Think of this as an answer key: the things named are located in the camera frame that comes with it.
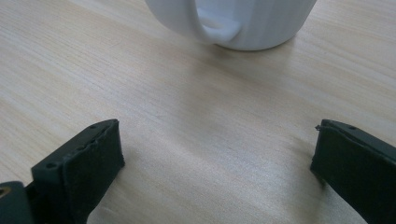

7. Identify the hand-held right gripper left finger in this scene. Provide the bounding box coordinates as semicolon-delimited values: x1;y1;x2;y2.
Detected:
25;119;126;224

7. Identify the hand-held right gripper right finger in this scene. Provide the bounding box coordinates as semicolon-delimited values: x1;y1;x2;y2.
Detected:
310;119;396;224

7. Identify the white cup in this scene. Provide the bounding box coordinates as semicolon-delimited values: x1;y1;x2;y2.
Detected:
144;0;318;51

